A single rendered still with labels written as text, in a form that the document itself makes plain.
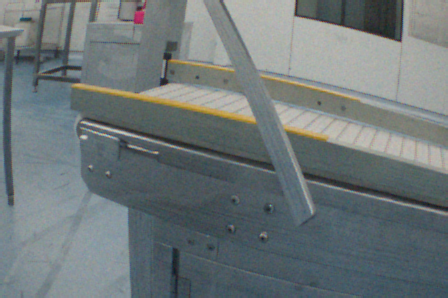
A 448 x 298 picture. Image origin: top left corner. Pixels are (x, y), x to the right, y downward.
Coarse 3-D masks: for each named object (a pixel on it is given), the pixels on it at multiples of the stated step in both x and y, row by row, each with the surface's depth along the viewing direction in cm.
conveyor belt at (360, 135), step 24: (168, 96) 76; (192, 96) 78; (216, 96) 79; (240, 96) 81; (288, 120) 70; (312, 120) 72; (336, 120) 75; (216, 144) 57; (360, 144) 64; (384, 144) 66; (408, 144) 68; (312, 168) 53; (408, 192) 49
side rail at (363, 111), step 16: (176, 64) 85; (176, 80) 86; (192, 80) 85; (208, 80) 84; (224, 80) 83; (272, 80) 79; (272, 96) 80; (288, 96) 79; (304, 96) 78; (320, 96) 77; (336, 96) 75; (336, 112) 76; (352, 112) 75; (368, 112) 74; (384, 112) 72; (400, 112) 72; (400, 128) 72; (416, 128) 70; (432, 128) 69
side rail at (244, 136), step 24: (72, 96) 62; (96, 96) 61; (120, 96) 59; (120, 120) 60; (144, 120) 58; (168, 120) 57; (192, 120) 56; (216, 120) 54; (240, 144) 54; (264, 144) 53; (312, 144) 51; (336, 144) 50; (336, 168) 50; (360, 168) 49; (384, 168) 48; (408, 168) 47; (432, 168) 46; (432, 192) 46
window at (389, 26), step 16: (304, 0) 534; (320, 0) 529; (336, 0) 523; (352, 0) 516; (368, 0) 510; (384, 0) 503; (400, 0) 496; (304, 16) 540; (320, 16) 535; (336, 16) 529; (352, 16) 523; (368, 16) 516; (384, 16) 510; (400, 16) 503; (368, 32) 522; (384, 32) 516; (400, 32) 509
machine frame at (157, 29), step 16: (160, 0) 85; (176, 0) 86; (144, 16) 88; (160, 16) 86; (176, 16) 88; (144, 32) 88; (160, 32) 87; (176, 32) 89; (144, 48) 89; (160, 48) 88; (144, 64) 90; (160, 64) 89; (144, 80) 91; (128, 208) 100; (128, 224) 101; (144, 224) 99; (144, 240) 100; (144, 256) 101; (144, 272) 103; (144, 288) 104
